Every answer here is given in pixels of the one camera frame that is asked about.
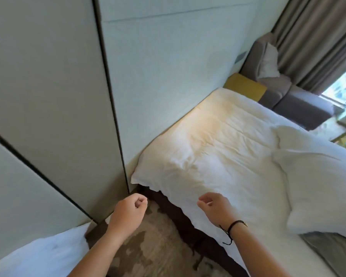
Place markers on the person's right fingers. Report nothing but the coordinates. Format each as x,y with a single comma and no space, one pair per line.
205,200

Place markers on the white pillow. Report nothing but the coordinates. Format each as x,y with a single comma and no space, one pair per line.
320,184

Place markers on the grey wall switch panel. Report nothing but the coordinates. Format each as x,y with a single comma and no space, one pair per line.
240,57

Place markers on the yellow side table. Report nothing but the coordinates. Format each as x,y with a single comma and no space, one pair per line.
245,86

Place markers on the window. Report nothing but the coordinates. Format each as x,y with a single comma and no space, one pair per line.
344,86

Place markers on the person's right forearm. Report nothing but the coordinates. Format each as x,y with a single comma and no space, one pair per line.
256,250

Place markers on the white bedding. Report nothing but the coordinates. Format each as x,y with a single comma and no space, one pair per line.
43,253

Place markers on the person's right hand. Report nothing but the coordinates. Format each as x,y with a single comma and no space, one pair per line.
219,210

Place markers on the beige curtain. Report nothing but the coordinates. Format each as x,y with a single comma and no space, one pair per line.
314,40

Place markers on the person's left fingers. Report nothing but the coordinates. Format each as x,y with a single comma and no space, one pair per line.
140,201

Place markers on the white sofa cushion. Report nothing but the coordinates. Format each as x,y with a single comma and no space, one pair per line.
269,61

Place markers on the grey sofa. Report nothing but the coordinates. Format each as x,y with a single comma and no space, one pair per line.
294,100

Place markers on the person's left hand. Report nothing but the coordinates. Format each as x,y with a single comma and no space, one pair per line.
124,214

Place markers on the white duvet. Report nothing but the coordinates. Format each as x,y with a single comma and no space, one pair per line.
219,147

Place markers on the person's left forearm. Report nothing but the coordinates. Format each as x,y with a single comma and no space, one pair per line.
99,253

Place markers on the grey mattress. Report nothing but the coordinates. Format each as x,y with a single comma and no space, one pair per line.
331,253

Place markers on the dark brown bed base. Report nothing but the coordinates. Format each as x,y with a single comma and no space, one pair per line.
190,225

